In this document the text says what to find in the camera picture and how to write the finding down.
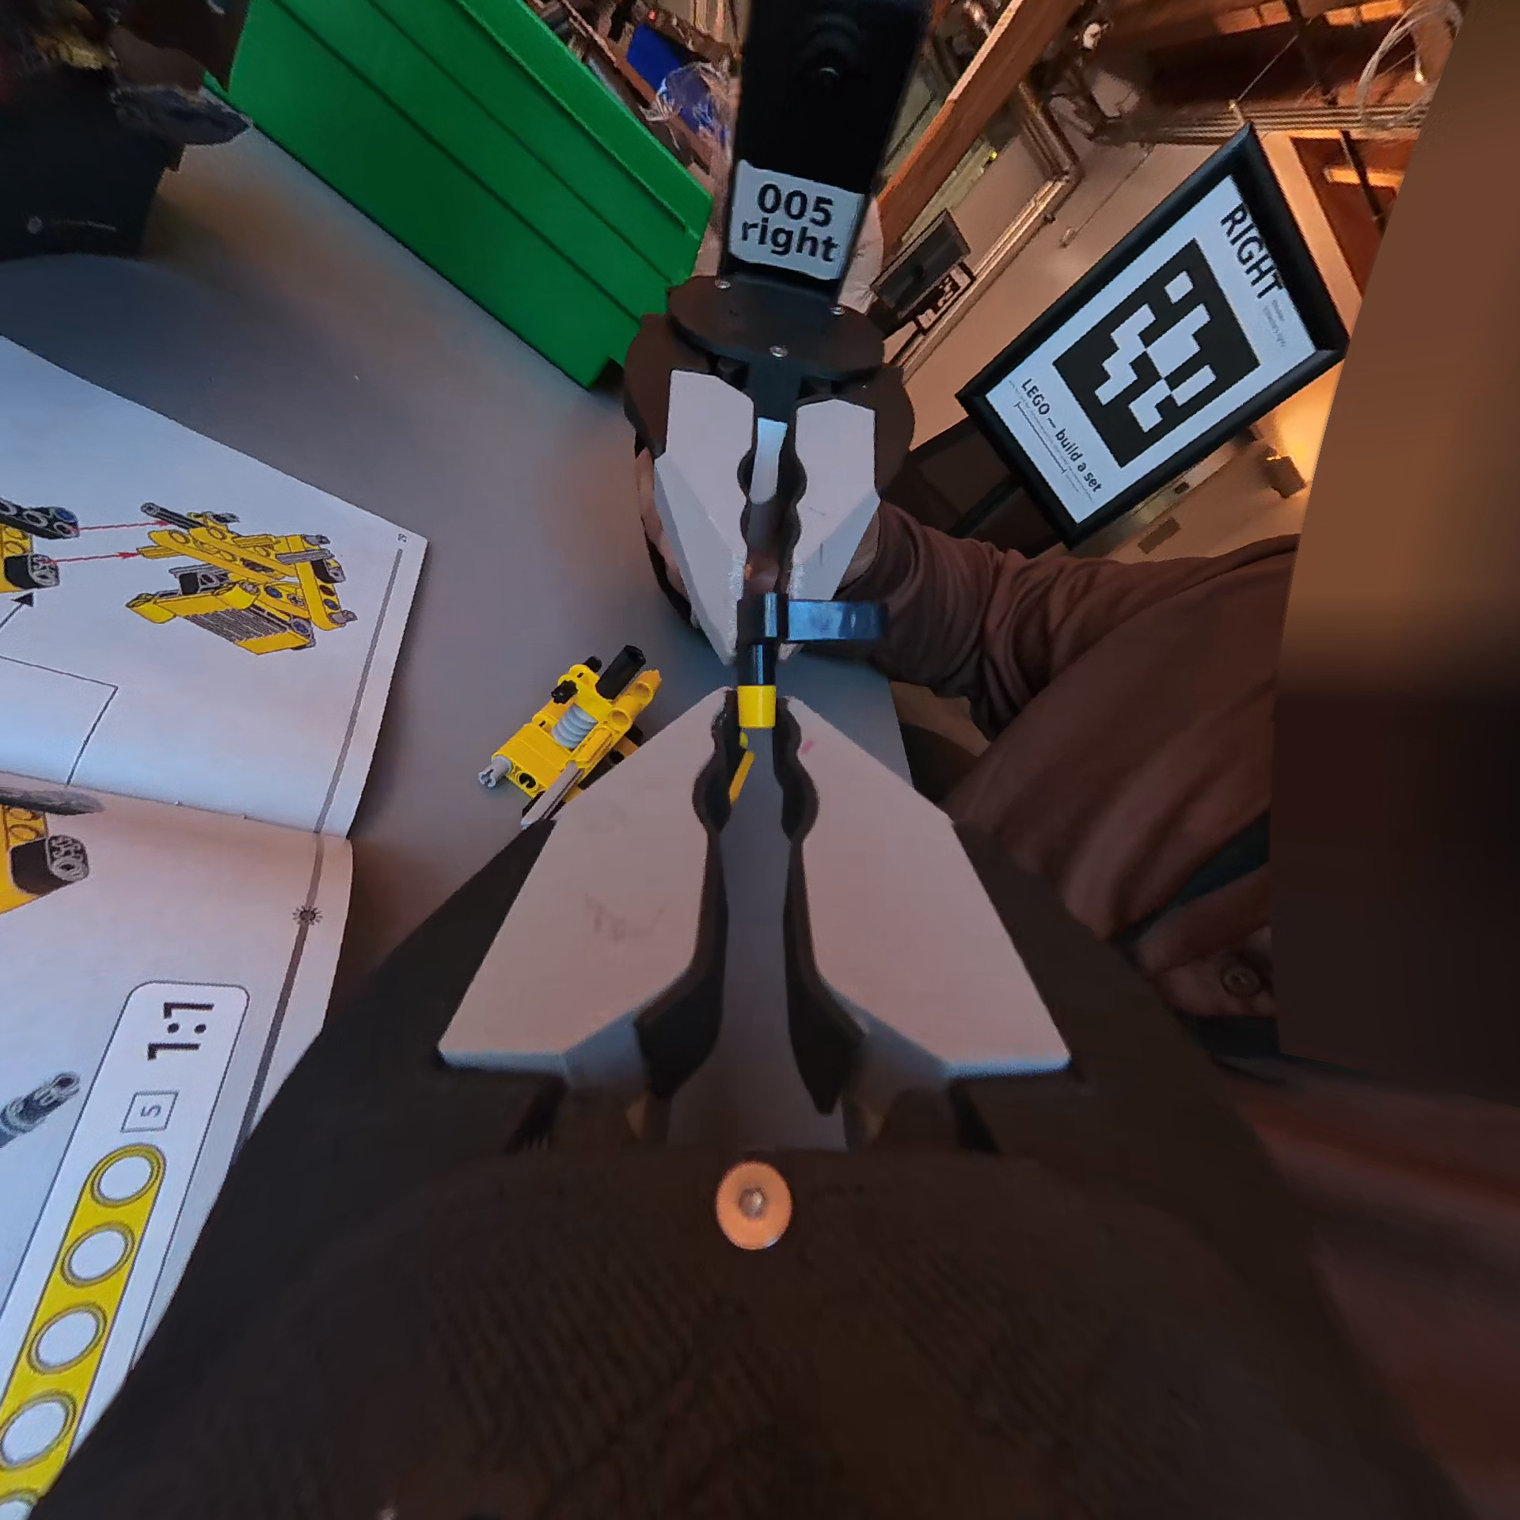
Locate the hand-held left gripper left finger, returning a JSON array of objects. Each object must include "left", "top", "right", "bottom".
[{"left": 436, "top": 685, "right": 731, "bottom": 1103}]

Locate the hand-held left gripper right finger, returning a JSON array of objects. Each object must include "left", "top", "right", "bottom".
[{"left": 774, "top": 696, "right": 1073, "bottom": 1114}]

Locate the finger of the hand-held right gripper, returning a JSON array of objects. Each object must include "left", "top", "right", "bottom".
[
  {"left": 785, "top": 394, "right": 884, "bottom": 597},
  {"left": 651, "top": 367, "right": 763, "bottom": 669}
]

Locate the yellow lego model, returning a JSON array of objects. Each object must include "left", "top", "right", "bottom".
[{"left": 477, "top": 644, "right": 662, "bottom": 828}]

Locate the person's right forearm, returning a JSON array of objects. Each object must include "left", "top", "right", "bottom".
[{"left": 843, "top": 504, "right": 1295, "bottom": 832}]

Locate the lego instruction booklet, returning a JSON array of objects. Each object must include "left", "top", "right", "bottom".
[{"left": 0, "top": 338, "right": 428, "bottom": 1498}]

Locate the person's right hand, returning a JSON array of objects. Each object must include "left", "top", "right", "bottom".
[{"left": 635, "top": 456, "right": 720, "bottom": 631}]

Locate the person's brown clothing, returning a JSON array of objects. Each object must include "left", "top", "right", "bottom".
[{"left": 926, "top": 676, "right": 1284, "bottom": 1071}]

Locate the black framed tag sign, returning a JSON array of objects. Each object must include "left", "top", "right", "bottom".
[{"left": 955, "top": 124, "right": 1349, "bottom": 548}]

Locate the green plastic bin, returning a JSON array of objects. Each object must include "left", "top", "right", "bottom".
[{"left": 226, "top": 0, "right": 714, "bottom": 387}]

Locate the wooden shelf rack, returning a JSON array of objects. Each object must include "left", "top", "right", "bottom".
[{"left": 879, "top": 0, "right": 1462, "bottom": 238}]

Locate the black plastic bin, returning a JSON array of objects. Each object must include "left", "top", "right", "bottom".
[{"left": 0, "top": 0, "right": 251, "bottom": 262}]

